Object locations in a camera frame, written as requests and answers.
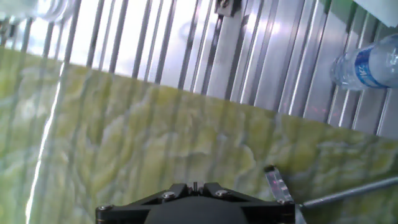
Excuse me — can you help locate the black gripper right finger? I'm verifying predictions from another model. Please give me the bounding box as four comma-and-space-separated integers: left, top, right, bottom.
203, 182, 296, 224

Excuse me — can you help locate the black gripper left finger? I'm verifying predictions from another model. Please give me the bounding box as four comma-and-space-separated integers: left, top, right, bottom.
95, 182, 191, 224

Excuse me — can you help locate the black C-clamp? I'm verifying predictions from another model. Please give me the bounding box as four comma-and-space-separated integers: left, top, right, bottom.
303, 175, 398, 210

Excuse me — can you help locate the green marble pattern mat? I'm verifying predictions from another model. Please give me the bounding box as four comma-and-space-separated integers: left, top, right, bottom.
0, 46, 398, 224

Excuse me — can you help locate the clear water bottle blue label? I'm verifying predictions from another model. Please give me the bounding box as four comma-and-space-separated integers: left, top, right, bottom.
329, 33, 398, 91

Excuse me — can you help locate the clear glass mug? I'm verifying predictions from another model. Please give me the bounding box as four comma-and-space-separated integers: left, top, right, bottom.
30, 0, 77, 23

